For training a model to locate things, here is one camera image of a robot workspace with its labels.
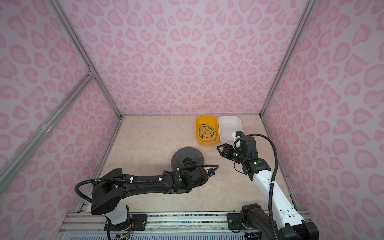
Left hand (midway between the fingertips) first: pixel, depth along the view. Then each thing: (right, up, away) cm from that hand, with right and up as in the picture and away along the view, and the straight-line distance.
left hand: (197, 166), depth 82 cm
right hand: (+12, +11, -5) cm, 17 cm away
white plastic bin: (+23, +23, +27) cm, 42 cm away
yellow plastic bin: (+12, +26, +31) cm, 42 cm away
